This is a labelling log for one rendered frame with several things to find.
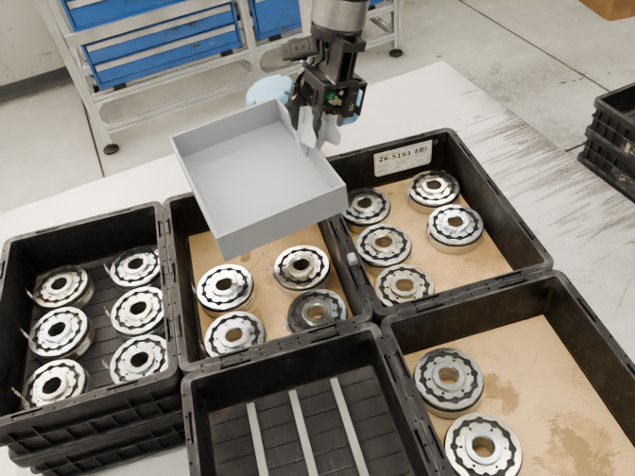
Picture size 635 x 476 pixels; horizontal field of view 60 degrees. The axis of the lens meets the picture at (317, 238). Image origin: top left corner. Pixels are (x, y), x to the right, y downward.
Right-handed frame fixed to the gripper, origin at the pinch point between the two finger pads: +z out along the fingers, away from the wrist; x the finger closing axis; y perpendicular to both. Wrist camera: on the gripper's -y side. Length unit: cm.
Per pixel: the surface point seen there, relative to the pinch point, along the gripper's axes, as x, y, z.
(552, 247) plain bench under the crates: 55, 17, 23
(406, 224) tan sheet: 23.2, 4.0, 18.7
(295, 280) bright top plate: -2.6, 7.2, 23.2
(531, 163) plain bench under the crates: 69, -7, 18
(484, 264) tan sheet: 28.7, 20.3, 17.0
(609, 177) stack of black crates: 123, -14, 36
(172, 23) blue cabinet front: 33, -185, 47
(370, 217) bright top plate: 16.2, 1.0, 17.7
